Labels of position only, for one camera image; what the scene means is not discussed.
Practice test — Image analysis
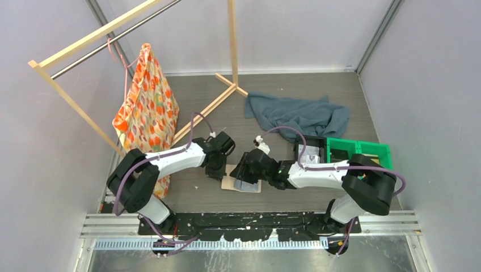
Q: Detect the beige leather card holder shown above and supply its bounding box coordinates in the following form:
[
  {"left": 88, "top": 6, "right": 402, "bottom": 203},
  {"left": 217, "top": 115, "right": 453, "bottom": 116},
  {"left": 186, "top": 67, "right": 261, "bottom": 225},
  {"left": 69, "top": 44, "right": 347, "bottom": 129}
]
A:
[{"left": 221, "top": 164, "right": 261, "bottom": 193}]

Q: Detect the blue grey cloth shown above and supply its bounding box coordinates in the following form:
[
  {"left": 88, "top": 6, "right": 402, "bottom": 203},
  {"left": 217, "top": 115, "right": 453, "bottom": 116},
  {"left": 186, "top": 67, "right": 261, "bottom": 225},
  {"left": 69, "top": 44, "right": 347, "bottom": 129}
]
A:
[{"left": 244, "top": 92, "right": 352, "bottom": 143}]

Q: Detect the orange floral fabric bag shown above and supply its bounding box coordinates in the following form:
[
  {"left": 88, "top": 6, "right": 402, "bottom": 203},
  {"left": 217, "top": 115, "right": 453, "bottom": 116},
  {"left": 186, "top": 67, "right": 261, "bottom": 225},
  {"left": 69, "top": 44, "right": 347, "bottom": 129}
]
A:
[{"left": 112, "top": 43, "right": 180, "bottom": 199}]

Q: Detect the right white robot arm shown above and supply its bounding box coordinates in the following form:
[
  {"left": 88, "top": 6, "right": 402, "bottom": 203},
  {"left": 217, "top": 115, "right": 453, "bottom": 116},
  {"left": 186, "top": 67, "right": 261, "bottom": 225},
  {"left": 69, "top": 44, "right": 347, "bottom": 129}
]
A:
[{"left": 229, "top": 148, "right": 396, "bottom": 233}]

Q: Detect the black tray with cards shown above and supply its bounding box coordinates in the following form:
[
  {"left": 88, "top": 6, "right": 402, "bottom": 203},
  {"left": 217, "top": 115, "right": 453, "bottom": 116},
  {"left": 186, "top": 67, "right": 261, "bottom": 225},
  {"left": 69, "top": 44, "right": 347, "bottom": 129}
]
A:
[{"left": 293, "top": 135, "right": 327, "bottom": 164}]

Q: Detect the green plastic bin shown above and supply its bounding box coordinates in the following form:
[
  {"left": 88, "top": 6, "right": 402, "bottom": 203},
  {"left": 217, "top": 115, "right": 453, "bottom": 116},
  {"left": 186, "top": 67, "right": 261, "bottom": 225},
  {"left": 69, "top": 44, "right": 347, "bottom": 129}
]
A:
[{"left": 326, "top": 138, "right": 393, "bottom": 169}]

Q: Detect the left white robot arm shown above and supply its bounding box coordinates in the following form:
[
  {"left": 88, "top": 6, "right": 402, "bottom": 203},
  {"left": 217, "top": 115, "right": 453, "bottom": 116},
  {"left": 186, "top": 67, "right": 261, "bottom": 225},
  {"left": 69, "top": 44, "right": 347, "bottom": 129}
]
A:
[{"left": 106, "top": 132, "right": 235, "bottom": 235}]

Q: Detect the wooden clothes rack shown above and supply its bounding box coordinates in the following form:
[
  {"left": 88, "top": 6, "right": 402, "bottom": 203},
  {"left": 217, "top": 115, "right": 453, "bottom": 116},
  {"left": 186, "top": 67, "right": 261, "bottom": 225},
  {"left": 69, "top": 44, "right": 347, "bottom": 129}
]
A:
[{"left": 28, "top": 0, "right": 250, "bottom": 159}]

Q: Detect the metal hanging rod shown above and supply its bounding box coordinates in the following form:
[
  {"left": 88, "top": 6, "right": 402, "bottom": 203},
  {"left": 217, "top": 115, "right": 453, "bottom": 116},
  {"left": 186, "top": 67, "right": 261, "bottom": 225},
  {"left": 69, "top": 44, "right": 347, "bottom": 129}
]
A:
[{"left": 51, "top": 0, "right": 182, "bottom": 80}]

